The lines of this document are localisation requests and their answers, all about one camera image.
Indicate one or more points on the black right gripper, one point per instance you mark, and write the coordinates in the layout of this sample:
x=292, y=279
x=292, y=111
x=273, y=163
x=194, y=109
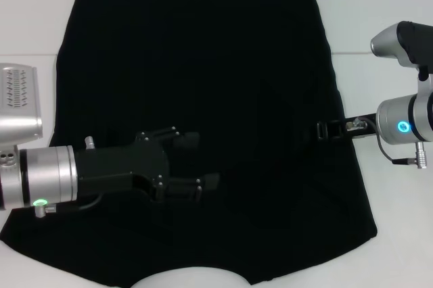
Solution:
x=370, y=132

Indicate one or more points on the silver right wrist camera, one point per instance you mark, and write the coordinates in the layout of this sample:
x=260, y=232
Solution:
x=385, y=43

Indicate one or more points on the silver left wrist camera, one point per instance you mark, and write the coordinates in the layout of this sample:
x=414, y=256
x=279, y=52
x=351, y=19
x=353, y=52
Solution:
x=20, y=112

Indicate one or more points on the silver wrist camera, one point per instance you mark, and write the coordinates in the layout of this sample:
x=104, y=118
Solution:
x=385, y=43
x=20, y=112

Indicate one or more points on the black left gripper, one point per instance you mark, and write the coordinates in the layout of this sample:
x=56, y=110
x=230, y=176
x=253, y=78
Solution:
x=108, y=169

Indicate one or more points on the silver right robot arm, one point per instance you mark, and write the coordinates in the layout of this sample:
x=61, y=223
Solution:
x=392, y=115

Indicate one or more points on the black shirt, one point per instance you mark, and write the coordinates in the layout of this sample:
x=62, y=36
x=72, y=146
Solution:
x=220, y=65

